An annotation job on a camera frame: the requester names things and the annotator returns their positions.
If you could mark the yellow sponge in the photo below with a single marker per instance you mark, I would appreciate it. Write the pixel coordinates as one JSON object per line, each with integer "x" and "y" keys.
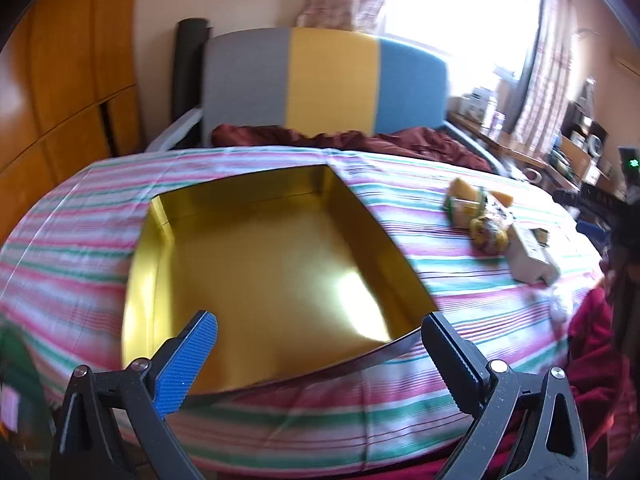
{"x": 504, "y": 198}
{"x": 462, "y": 190}

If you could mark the grey bed rail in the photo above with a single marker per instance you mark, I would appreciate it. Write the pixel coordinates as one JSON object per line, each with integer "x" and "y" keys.
{"x": 175, "y": 130}
{"x": 475, "y": 147}

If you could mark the white carton box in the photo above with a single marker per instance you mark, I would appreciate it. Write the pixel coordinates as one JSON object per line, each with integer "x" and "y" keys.
{"x": 530, "y": 255}

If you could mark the grey yellow blue headboard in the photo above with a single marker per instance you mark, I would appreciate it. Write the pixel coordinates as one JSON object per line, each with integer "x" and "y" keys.
{"x": 330, "y": 80}

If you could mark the window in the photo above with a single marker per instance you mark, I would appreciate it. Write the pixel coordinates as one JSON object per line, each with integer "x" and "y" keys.
{"x": 460, "y": 10}

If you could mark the white plastic wrap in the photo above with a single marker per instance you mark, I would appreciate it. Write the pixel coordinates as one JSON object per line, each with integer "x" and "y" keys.
{"x": 557, "y": 305}

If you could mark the black rolled mat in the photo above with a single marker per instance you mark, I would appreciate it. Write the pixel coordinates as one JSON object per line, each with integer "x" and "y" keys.
{"x": 190, "y": 70}

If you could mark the maroon quilt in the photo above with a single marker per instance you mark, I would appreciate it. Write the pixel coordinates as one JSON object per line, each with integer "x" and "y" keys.
{"x": 430, "y": 142}

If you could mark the red clothing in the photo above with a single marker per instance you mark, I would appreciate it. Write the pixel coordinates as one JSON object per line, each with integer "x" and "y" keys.
{"x": 605, "y": 370}

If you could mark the wooden wardrobe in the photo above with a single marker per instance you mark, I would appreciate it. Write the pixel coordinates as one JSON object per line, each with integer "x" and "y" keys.
{"x": 60, "y": 85}

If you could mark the white blue carton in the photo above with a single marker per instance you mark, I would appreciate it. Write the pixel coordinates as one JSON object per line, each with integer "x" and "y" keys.
{"x": 481, "y": 101}

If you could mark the green white snack packet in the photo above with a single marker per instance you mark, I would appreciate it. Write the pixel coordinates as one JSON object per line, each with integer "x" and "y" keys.
{"x": 494, "y": 207}

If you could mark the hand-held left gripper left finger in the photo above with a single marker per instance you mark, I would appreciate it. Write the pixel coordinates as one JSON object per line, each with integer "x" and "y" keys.
{"x": 185, "y": 360}

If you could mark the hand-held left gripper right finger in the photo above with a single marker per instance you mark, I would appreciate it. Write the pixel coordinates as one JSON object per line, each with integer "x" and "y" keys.
{"x": 450, "y": 355}

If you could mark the striped bed sheet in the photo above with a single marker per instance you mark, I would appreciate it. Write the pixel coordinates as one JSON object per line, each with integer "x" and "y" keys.
{"x": 450, "y": 310}

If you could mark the green cloth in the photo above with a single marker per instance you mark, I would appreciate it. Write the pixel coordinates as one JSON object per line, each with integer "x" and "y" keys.
{"x": 17, "y": 360}

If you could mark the wooden desk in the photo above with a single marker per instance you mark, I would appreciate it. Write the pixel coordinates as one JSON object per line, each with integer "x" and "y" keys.
{"x": 510, "y": 147}

